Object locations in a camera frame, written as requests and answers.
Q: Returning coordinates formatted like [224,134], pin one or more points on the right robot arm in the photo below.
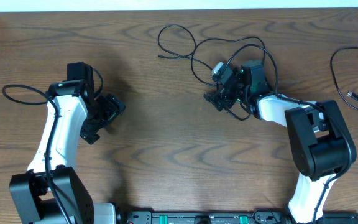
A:
[321,144]

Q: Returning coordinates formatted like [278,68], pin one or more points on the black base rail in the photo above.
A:
[257,217]

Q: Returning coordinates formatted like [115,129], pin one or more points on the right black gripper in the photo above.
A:
[222,94]

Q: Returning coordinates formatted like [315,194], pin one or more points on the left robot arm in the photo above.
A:
[50,191]

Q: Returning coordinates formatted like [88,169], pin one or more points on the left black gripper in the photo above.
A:
[114,106]

